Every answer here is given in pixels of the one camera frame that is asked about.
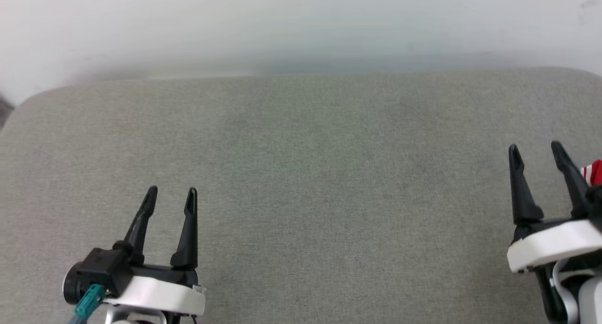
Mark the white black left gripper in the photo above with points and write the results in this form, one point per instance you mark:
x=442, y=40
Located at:
x=160, y=291

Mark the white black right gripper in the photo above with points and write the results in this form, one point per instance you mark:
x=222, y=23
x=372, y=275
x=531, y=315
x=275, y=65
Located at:
x=555, y=244

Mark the red white patterned garment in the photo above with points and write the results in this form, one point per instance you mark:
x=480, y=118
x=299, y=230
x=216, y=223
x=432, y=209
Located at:
x=595, y=172

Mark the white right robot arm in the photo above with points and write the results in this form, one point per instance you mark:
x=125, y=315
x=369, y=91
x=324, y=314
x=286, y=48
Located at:
x=583, y=296

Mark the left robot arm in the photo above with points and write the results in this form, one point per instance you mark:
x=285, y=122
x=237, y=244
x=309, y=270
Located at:
x=136, y=316

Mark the grey fabric sofa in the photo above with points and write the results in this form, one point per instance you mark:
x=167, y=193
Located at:
x=305, y=173

